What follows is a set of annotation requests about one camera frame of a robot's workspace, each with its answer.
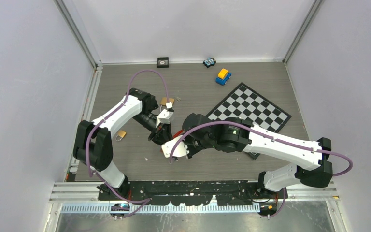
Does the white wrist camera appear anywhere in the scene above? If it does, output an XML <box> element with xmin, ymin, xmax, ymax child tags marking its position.
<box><xmin>161</xmin><ymin>137</ymin><xmax>189</xmax><ymax>158</ymax></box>
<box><xmin>156</xmin><ymin>102</ymin><xmax>174</xmax><ymax>126</ymax></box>

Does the black white chessboard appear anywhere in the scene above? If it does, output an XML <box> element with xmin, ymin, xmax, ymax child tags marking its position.
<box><xmin>204</xmin><ymin>82</ymin><xmax>292</xmax><ymax>160</ymax></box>

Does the black square box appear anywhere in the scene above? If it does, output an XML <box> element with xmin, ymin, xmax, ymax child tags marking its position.
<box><xmin>157</xmin><ymin>57</ymin><xmax>169</xmax><ymax>68</ymax></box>

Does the small blue toy car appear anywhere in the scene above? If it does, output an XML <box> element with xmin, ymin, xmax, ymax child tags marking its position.
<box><xmin>202</xmin><ymin>58</ymin><xmax>216</xmax><ymax>68</ymax></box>

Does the large brass padlock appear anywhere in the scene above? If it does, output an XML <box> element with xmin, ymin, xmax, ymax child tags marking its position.
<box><xmin>160</xmin><ymin>97</ymin><xmax>175</xmax><ymax>108</ymax></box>

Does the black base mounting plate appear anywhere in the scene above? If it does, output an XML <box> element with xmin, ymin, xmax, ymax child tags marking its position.
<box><xmin>97</xmin><ymin>180</ymin><xmax>287</xmax><ymax>206</ymax></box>

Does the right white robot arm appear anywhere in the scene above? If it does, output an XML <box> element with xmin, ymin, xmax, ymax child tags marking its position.
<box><xmin>182</xmin><ymin>114</ymin><xmax>333</xmax><ymax>199</ymax></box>

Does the small brass padlock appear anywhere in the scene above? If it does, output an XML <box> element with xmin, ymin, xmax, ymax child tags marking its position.
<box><xmin>115</xmin><ymin>130</ymin><xmax>127</xmax><ymax>142</ymax></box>

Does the yellow blue toy car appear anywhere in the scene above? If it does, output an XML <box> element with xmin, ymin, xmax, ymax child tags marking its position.
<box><xmin>215</xmin><ymin>68</ymin><xmax>232</xmax><ymax>86</ymax></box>

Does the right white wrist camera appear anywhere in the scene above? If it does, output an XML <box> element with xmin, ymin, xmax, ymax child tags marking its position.
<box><xmin>161</xmin><ymin>137</ymin><xmax>189</xmax><ymax>158</ymax></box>

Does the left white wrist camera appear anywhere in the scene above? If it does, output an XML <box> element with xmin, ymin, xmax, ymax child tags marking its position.
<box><xmin>156</xmin><ymin>102</ymin><xmax>174</xmax><ymax>126</ymax></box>

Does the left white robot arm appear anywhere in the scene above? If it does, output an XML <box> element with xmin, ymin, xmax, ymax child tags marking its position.
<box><xmin>72</xmin><ymin>88</ymin><xmax>174</xmax><ymax>200</ymax></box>

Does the red cable lock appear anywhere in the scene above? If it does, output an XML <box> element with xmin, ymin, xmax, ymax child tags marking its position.
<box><xmin>173</xmin><ymin>130</ymin><xmax>184</xmax><ymax>138</ymax></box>

